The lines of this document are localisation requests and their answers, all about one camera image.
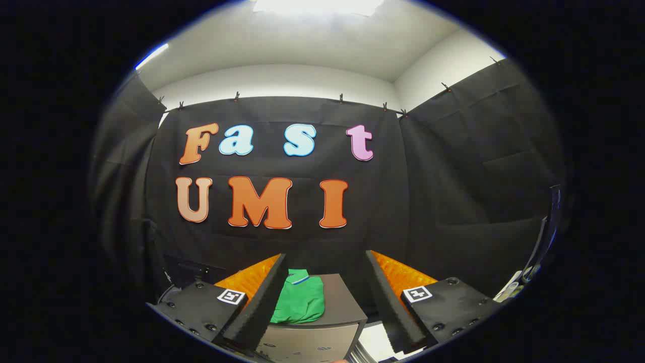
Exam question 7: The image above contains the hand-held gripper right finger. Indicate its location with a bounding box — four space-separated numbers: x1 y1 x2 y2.
365 250 503 354

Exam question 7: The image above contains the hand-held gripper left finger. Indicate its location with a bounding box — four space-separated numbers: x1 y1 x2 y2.
146 254 289 351

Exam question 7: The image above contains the green polo shirt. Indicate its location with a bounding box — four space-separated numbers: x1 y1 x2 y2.
270 269 326 324

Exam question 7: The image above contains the white plastic object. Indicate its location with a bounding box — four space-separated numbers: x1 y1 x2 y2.
496 270 540 303

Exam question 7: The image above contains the black backdrop cloth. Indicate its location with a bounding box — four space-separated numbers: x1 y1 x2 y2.
91 58 565 323

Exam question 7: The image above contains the ceiling light panel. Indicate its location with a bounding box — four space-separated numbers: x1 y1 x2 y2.
252 0 386 17

